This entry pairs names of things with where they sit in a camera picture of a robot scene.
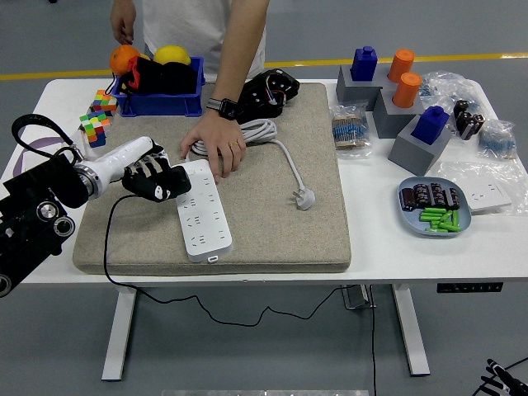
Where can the person's right hand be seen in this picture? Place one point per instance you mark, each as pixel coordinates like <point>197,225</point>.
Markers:
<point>123,24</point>

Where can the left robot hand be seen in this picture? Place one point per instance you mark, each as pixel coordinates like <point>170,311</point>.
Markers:
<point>128,158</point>

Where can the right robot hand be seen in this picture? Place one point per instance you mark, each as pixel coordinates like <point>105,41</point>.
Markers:
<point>499,377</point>

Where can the person's left hand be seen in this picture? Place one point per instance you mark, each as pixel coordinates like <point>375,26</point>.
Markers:
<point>218,140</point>

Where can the black plug adapter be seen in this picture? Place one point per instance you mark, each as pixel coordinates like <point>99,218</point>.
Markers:
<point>181,181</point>

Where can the white power strip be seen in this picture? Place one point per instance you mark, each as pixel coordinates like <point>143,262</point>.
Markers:
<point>204,222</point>

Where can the person's right forearm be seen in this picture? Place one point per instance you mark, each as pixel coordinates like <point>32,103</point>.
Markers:
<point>123,4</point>

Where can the person's left forearm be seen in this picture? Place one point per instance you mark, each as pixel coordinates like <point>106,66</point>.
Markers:
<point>241,53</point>

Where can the orange fruit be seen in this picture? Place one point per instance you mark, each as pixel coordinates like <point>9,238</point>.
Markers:
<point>121,57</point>

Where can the black wrist watch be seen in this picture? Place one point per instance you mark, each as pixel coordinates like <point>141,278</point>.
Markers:
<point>227,108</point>

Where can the colourful puzzle cube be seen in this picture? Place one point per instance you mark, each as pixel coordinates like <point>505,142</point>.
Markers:
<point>103,101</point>
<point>95,130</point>

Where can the yellow lemon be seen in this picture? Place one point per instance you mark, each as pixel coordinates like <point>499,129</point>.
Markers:
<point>171,53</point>

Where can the person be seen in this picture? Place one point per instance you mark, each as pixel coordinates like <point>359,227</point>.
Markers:
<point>185,24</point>

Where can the open black electronic device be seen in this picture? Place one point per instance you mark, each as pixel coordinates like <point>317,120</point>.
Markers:
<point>260,92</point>

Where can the blue plastic bin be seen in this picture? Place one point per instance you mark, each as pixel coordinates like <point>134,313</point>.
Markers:
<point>165,105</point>

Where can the black cloth pouch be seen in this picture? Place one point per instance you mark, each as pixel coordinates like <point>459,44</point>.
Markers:
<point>165,78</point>

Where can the black table control panel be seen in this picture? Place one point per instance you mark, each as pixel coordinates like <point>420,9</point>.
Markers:
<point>470,287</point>

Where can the white table leg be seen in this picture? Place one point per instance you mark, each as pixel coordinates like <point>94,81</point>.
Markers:
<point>117,338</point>
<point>410,330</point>

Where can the grey-brown mat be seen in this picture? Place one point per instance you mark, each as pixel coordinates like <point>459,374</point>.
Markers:
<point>264,231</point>

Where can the purple plate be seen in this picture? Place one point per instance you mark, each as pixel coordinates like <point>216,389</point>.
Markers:
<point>20,163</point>

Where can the clear bag of resistors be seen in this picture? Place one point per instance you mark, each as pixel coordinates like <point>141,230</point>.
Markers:
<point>445,88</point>
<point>350,132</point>
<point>497,142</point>

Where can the grey block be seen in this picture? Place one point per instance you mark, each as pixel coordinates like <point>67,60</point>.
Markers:
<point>412,156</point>
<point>350,92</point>
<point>387,121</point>

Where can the green cylindrical battery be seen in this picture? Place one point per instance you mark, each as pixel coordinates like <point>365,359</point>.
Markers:
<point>429,217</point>
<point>435,210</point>
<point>437,229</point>
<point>455,218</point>
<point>449,227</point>
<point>445,217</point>

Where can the blue square peg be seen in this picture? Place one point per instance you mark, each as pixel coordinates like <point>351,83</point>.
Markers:
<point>363,64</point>
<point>429,125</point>

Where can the blue-grey plate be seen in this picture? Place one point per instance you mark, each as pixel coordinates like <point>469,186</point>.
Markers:
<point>412,224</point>

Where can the black capacitor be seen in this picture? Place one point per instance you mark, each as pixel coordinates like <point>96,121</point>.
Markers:
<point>408,199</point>
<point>476,125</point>
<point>461,107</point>
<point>463,121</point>
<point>453,198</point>
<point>438,194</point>
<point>422,194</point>

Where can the orange cylinder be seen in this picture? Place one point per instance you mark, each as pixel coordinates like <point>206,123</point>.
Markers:
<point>406,90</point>
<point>401,64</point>

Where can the clear plastic bag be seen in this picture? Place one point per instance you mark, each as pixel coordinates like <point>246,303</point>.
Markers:
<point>453,173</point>

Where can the metal bracket under table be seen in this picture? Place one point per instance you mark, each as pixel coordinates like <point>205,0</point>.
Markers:
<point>354,297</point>

